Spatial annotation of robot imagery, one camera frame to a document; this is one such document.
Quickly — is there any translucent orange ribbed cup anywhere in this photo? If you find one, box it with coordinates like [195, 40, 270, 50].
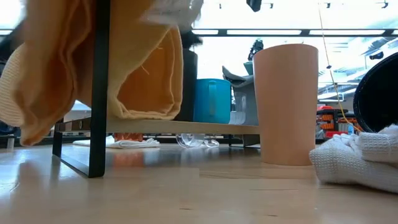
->
[113, 133, 144, 142]

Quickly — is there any peach plastic cup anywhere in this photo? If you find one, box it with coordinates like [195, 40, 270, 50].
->
[252, 43, 320, 167]

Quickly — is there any large dark mug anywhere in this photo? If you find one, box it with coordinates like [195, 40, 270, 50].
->
[352, 51, 398, 134]

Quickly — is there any blue mug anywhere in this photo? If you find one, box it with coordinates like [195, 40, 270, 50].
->
[193, 78, 233, 125]

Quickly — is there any grey cloth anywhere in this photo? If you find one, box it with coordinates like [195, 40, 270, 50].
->
[221, 65, 259, 126]

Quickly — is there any white folded cloth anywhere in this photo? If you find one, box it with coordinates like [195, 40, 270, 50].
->
[72, 135, 162, 150]

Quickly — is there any black distant machine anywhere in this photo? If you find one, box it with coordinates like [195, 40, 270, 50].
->
[247, 39, 265, 62]

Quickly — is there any black ceiling fixture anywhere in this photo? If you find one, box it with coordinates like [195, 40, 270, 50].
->
[246, 0, 263, 13]

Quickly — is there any rack with orange bins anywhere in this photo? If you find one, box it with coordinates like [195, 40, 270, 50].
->
[315, 105, 364, 139]

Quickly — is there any yellow waffle cloth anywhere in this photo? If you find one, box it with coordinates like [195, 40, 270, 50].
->
[0, 0, 185, 147]

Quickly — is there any white checked waffle cloth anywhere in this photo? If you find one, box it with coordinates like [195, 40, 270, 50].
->
[308, 123, 398, 194]

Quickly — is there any wooden shelf black frame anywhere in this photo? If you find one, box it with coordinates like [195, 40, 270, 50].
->
[52, 0, 261, 179]

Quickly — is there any black table frame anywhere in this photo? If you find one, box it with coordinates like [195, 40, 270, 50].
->
[0, 133, 261, 149]

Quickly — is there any thin yellow hanging cord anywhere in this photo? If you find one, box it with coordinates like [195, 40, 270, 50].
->
[317, 0, 364, 134]

